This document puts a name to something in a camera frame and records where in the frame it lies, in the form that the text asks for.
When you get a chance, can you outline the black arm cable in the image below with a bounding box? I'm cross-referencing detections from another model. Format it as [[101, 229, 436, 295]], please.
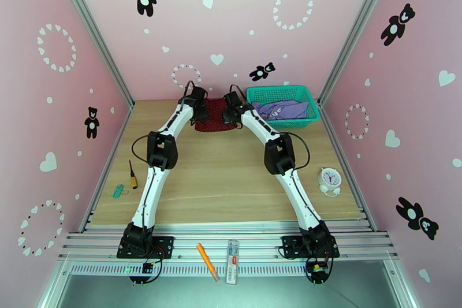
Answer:
[[131, 135, 154, 169], [288, 132, 311, 171]]

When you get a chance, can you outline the grey metal lower tray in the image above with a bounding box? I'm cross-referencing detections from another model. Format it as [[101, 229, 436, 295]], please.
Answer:
[[38, 274, 416, 308]]

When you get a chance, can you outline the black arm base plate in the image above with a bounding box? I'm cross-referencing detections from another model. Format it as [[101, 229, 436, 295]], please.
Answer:
[[116, 235, 175, 259], [281, 235, 340, 259]]

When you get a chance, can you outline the aluminium frame post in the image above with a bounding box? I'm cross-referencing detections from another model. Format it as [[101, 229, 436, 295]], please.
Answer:
[[49, 0, 135, 109], [317, 0, 400, 106]]

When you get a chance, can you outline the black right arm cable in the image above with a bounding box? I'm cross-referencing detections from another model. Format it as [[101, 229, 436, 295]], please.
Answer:
[[288, 132, 311, 171]]

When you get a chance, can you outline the yellow handled screwdriver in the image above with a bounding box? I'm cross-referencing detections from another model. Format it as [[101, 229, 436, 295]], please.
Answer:
[[128, 159, 139, 190]]

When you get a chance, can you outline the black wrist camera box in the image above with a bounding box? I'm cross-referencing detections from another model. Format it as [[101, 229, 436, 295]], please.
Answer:
[[187, 86, 209, 103], [223, 91, 243, 106]]

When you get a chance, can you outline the aluminium front rail platform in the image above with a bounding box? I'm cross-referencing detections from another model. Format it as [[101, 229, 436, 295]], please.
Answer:
[[57, 222, 400, 262]]

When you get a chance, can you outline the purple shirt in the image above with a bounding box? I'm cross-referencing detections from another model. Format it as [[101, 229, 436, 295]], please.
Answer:
[[252, 100, 310, 122]]

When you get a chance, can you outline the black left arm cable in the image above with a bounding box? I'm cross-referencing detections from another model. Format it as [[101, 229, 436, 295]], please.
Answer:
[[131, 135, 154, 169]]

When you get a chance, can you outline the orange pen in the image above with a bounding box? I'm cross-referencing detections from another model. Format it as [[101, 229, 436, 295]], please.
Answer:
[[196, 243, 220, 282]]

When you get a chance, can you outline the circuit board with yellow connector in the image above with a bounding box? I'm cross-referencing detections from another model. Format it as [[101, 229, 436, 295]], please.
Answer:
[[307, 261, 334, 283]]

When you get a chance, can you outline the black left camera cable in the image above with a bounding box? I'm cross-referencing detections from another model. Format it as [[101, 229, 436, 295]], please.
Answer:
[[180, 80, 196, 109]]

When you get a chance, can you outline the white alarm clock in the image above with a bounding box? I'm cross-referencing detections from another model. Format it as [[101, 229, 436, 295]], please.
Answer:
[[317, 168, 342, 198]]

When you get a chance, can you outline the aluminium table side rail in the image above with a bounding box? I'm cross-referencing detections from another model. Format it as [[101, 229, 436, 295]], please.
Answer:
[[77, 106, 133, 233], [320, 105, 378, 232]]

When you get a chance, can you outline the black right camera cable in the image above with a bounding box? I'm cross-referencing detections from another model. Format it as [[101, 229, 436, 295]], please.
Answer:
[[229, 83, 254, 106]]

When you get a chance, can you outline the perforated metal strip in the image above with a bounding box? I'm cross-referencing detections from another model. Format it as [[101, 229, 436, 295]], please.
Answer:
[[68, 261, 311, 277]]

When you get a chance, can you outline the clear plastic case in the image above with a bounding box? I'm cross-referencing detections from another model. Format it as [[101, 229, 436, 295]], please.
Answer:
[[226, 240, 240, 285]]

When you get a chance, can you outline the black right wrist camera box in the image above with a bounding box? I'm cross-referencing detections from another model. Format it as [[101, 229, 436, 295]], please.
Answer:
[[223, 91, 243, 106]]

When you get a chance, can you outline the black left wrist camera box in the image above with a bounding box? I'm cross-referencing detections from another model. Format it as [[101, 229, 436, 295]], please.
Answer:
[[187, 86, 209, 103]]

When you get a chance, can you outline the black camera cable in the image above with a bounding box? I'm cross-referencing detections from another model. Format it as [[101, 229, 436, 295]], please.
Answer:
[[180, 80, 196, 109], [229, 83, 254, 106]]

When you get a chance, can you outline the red white-dotted cloth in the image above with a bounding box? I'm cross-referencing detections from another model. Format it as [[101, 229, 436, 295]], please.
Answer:
[[195, 98, 242, 133]]

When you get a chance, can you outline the teal plastic laundry basket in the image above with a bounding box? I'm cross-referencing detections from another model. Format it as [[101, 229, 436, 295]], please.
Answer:
[[246, 85, 321, 129]]

